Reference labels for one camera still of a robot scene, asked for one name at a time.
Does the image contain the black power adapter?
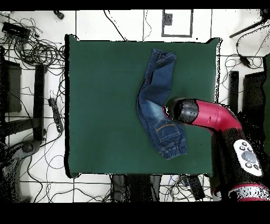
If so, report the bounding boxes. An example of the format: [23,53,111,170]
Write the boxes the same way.
[238,54,251,68]

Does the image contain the black electronics box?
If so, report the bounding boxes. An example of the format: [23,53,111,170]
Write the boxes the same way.
[2,22,31,40]

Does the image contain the black stand bar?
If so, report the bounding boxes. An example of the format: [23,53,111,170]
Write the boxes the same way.
[228,70,239,114]
[33,64,46,142]

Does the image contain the long black floor cable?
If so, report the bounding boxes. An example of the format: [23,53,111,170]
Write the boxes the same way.
[103,9,128,41]

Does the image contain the black power strip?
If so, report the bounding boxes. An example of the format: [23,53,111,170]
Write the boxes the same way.
[47,97,64,133]

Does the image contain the tangled black cable bundle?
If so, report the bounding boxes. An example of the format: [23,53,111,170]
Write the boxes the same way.
[0,12,66,70]

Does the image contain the blue denim jeans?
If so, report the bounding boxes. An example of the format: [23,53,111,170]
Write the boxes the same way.
[136,48,188,161]

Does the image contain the black flat panel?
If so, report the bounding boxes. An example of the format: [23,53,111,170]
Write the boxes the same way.
[0,60,22,113]
[240,71,266,127]

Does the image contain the dark grey square marker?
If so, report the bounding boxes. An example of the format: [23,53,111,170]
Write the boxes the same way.
[162,13,173,26]

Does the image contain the small black cylindrical object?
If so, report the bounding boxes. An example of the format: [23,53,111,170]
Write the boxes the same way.
[52,10,65,20]

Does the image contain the grey curved floor base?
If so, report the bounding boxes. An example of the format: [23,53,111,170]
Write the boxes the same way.
[0,139,42,202]

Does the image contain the black rod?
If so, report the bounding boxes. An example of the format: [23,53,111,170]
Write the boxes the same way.
[229,9,270,39]

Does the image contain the dark green table cloth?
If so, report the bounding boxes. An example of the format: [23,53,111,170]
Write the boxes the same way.
[64,34,222,179]

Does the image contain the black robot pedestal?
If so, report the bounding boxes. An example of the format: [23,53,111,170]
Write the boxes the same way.
[110,174,162,202]

